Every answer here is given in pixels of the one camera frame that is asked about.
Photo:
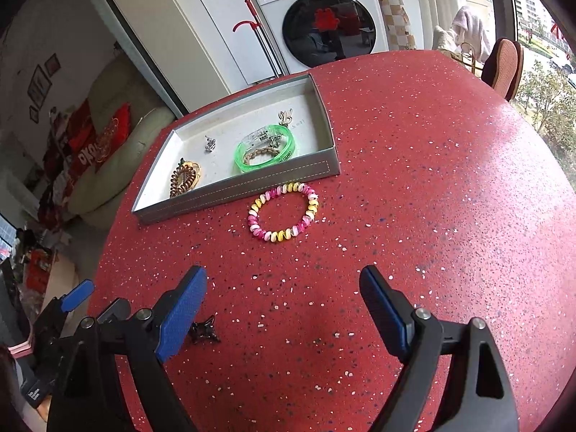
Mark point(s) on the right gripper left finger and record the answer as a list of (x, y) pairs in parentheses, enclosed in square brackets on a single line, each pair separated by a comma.
[(149, 338)]

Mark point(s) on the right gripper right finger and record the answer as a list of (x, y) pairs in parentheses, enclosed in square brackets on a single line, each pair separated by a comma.
[(477, 395)]

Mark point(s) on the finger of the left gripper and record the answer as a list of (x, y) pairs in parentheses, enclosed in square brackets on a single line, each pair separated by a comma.
[(70, 301), (118, 310)]

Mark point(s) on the black hair claw clip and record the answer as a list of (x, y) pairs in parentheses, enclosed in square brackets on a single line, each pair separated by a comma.
[(204, 331)]

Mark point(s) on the silver purple pendant charm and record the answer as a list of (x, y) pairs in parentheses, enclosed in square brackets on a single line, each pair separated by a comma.
[(210, 144)]

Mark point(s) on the green translucent bangle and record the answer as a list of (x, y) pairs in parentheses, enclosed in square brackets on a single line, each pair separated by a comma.
[(250, 156)]

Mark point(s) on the beige hair pin clip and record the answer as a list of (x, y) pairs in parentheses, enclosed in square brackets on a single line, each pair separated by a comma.
[(285, 117)]

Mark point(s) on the silver purple heart brooch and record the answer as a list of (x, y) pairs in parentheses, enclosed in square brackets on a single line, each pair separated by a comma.
[(269, 138)]

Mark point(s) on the grey jewelry tray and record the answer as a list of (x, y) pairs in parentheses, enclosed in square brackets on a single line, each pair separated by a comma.
[(184, 178)]

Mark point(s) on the beige sofa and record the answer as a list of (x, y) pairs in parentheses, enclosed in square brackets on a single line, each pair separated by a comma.
[(96, 195)]

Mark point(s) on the red cushion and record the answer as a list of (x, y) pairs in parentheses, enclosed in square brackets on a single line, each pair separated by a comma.
[(114, 135)]

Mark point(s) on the white cabinet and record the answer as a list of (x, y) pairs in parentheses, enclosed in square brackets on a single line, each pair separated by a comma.
[(203, 50)]

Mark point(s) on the brown chair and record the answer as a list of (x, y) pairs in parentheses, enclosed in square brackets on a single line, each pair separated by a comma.
[(503, 68)]

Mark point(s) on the lower white washing machine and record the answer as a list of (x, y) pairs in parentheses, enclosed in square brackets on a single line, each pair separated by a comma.
[(310, 33)]

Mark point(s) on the white towel on rack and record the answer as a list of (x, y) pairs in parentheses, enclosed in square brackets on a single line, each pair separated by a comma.
[(470, 29)]

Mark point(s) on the checkered hanging cloth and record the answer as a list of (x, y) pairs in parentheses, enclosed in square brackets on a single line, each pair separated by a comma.
[(397, 25)]

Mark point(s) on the wall picture frames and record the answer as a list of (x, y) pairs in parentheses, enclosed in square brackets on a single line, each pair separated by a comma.
[(40, 85)]

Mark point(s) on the red handled mop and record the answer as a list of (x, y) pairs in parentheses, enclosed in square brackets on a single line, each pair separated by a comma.
[(257, 28)]

